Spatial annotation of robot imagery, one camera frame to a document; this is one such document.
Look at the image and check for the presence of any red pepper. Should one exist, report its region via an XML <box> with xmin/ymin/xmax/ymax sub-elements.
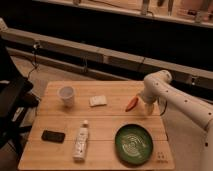
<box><xmin>125</xmin><ymin>96</ymin><xmax>138</xmax><ymax>112</ymax></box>

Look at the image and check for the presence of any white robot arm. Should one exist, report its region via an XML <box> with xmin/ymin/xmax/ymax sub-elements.
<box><xmin>139</xmin><ymin>70</ymin><xmax>213</xmax><ymax>171</ymax></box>

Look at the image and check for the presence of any black hanging cable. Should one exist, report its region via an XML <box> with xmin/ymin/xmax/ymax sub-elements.
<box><xmin>26</xmin><ymin>40</ymin><xmax>42</xmax><ymax>81</ymax></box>

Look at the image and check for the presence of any black smartphone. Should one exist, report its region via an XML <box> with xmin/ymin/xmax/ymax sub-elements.
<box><xmin>41</xmin><ymin>130</ymin><xmax>65</xmax><ymax>143</ymax></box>

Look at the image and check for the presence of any black chair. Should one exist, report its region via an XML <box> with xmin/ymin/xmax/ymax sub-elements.
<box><xmin>0</xmin><ymin>37</ymin><xmax>39</xmax><ymax>156</ymax></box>

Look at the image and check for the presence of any white plastic bottle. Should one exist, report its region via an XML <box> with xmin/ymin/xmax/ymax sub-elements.
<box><xmin>73</xmin><ymin>120</ymin><xmax>89</xmax><ymax>162</ymax></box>

